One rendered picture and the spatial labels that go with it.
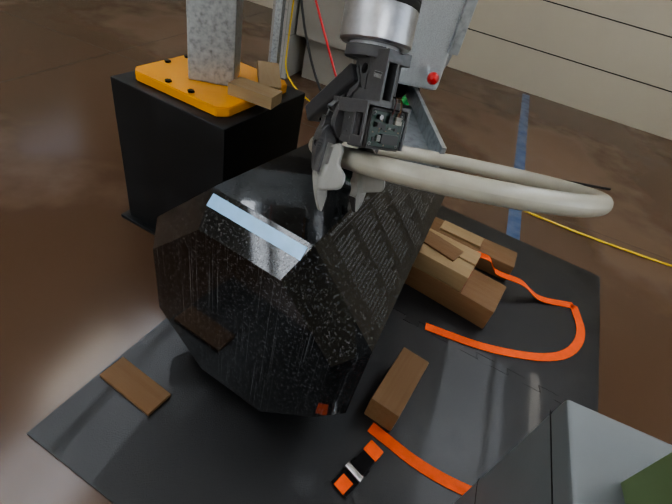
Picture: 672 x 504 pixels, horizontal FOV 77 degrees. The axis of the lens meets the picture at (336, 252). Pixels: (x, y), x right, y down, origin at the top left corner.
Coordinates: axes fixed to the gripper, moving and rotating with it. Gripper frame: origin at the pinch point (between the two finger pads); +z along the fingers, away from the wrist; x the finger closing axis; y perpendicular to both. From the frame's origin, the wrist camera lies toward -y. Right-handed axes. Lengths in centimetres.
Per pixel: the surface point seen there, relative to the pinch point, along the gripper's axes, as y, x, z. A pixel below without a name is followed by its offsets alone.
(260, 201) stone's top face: -55, 16, 14
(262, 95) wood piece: -118, 43, -13
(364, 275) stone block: -35, 41, 30
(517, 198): 20.6, 10.2, -6.2
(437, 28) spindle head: -39, 51, -37
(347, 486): -28, 47, 105
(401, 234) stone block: -46, 64, 22
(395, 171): 9.8, 0.7, -6.4
